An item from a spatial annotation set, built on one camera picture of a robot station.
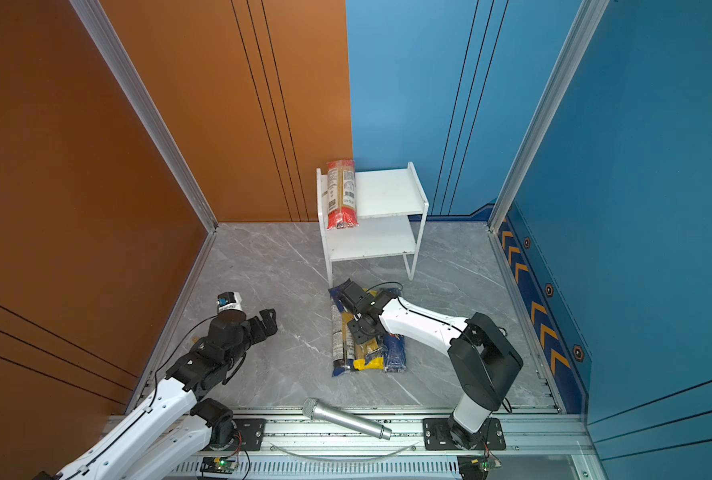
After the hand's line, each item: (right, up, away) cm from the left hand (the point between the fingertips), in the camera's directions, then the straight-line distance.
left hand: (264, 314), depth 81 cm
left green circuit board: (-7, -34, -11) cm, 36 cm away
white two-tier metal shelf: (+35, +29, -1) cm, 46 cm away
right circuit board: (+53, -34, -12) cm, 64 cm away
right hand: (+27, -6, +5) cm, 28 cm away
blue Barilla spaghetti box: (+36, -13, +1) cm, 39 cm away
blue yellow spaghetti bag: (+19, +3, +12) cm, 23 cm away
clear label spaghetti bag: (+21, -14, +1) cm, 25 cm away
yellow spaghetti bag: (+29, -11, -1) cm, 31 cm away
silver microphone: (+19, -24, -7) cm, 31 cm away
